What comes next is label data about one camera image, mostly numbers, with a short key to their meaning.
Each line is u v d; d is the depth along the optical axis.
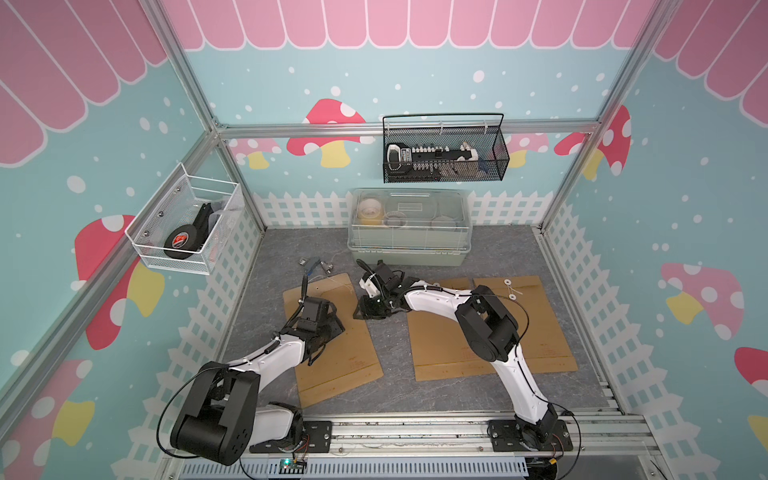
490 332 0.56
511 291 1.02
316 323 0.70
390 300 0.74
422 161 0.87
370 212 1.03
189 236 0.68
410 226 0.99
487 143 0.94
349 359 0.87
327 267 1.06
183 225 0.72
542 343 0.89
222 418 0.42
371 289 0.88
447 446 0.74
